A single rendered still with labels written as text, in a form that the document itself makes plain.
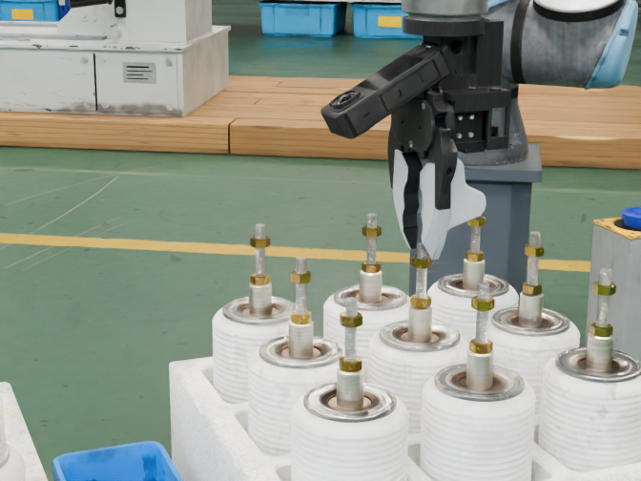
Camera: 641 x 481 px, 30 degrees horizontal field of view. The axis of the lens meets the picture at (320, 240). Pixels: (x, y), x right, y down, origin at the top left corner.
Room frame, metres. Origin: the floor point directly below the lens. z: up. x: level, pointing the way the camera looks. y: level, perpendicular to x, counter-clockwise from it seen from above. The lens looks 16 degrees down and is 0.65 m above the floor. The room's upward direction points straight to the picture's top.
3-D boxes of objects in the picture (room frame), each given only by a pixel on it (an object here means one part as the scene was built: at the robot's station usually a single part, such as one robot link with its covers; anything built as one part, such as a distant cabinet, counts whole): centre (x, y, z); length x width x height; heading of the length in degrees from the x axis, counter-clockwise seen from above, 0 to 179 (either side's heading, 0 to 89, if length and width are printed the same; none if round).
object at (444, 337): (1.05, -0.09, 0.25); 0.08 x 0.08 x 0.01
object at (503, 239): (1.65, -0.21, 0.15); 0.19 x 0.19 x 0.30; 82
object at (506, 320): (1.09, -0.20, 0.25); 0.08 x 0.08 x 0.01
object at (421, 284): (1.05, -0.09, 0.30); 0.01 x 0.01 x 0.08
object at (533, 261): (1.09, -0.20, 0.30); 0.01 x 0.01 x 0.08
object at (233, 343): (1.12, 0.06, 0.16); 0.10 x 0.10 x 0.18
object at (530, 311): (1.09, -0.20, 0.26); 0.02 x 0.02 x 0.03
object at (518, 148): (1.65, -0.21, 0.35); 0.15 x 0.15 x 0.10
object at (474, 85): (1.06, -0.11, 0.49); 0.09 x 0.08 x 0.12; 116
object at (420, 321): (1.05, -0.09, 0.26); 0.02 x 0.02 x 0.03
